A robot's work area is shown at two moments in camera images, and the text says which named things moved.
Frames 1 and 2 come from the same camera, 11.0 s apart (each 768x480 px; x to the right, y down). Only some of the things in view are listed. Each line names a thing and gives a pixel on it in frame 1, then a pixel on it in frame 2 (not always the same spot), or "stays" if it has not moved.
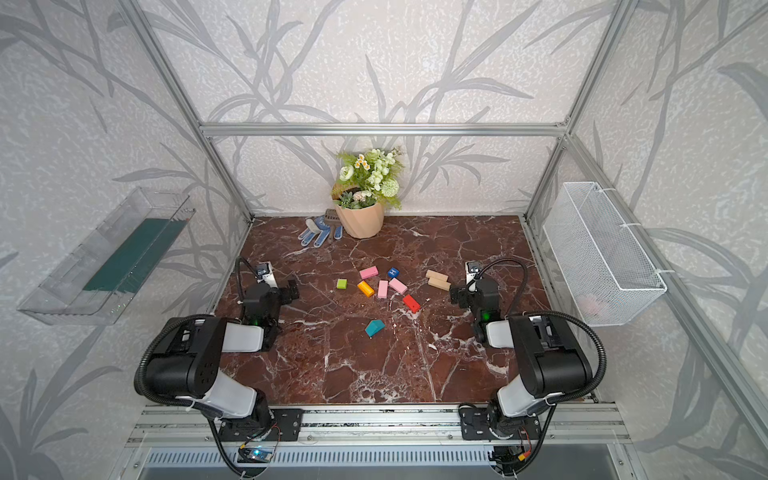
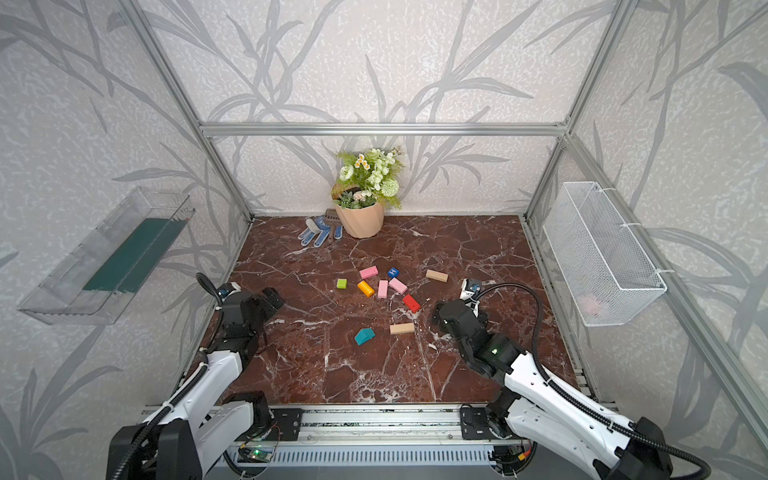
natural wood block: x=438 y=283 → x=402 y=328
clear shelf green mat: x=107 y=272 stays
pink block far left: x=369 y=272 stays
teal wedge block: x=374 y=327 → x=364 y=335
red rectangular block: x=412 y=304 stays
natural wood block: x=436 y=275 stays
